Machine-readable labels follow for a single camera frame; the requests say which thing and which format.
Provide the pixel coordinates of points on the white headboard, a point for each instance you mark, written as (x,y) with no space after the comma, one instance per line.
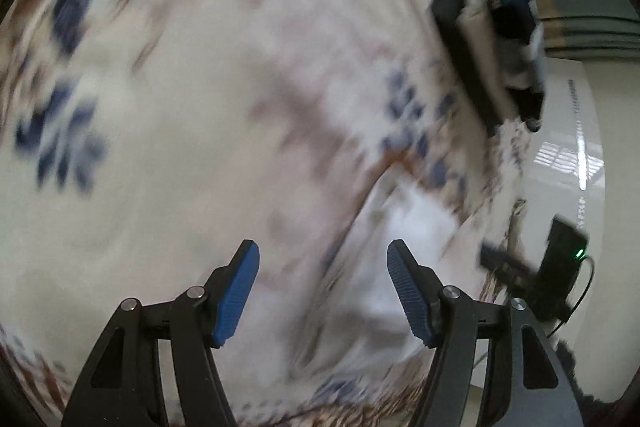
(565,147)

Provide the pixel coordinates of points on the white t-shirt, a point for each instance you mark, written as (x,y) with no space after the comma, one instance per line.
(397,232)

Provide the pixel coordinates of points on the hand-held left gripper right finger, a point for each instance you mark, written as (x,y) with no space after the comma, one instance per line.
(411,297)

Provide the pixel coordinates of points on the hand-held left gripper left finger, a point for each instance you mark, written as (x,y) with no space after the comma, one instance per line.
(235,297)

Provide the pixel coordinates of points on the bed with floral bedspread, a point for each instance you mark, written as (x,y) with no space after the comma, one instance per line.
(200,132)

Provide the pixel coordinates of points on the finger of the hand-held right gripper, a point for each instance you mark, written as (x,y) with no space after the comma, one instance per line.
(505,264)

